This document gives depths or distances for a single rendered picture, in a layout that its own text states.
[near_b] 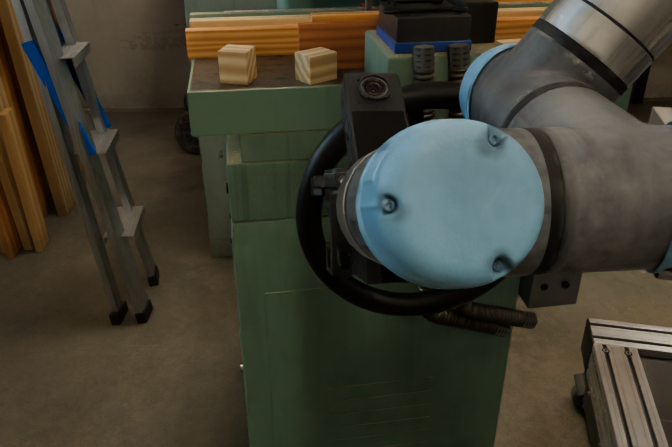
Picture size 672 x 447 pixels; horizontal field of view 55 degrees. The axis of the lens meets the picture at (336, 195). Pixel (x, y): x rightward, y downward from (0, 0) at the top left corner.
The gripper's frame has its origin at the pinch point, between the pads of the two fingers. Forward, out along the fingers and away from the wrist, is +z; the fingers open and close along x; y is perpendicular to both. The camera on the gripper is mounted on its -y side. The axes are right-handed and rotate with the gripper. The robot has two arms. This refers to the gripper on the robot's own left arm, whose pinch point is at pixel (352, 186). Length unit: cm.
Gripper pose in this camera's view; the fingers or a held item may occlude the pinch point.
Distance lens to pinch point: 61.8
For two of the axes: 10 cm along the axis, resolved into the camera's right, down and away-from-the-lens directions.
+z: -1.0, 0.3, 9.9
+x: 9.9, -0.3, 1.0
